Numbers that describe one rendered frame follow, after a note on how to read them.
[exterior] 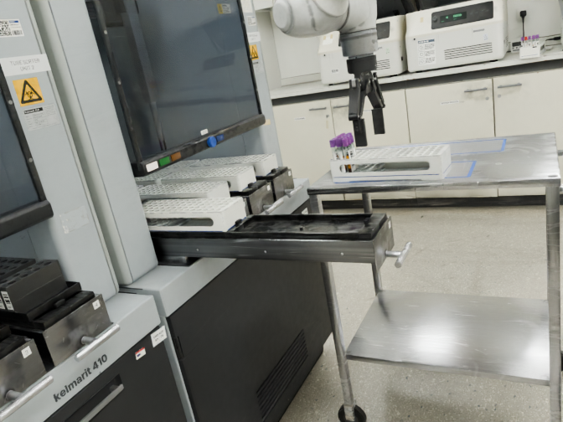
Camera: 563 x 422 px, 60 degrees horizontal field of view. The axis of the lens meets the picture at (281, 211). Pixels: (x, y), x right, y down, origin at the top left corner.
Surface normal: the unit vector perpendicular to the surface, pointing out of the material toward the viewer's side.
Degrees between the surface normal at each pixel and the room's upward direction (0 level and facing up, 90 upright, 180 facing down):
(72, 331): 90
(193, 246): 90
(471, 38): 90
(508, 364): 0
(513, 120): 90
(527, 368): 0
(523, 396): 0
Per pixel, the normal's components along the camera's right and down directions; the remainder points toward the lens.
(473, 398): -0.18, -0.94
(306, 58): -0.44, 0.35
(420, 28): -0.46, -0.18
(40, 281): 0.88, -0.02
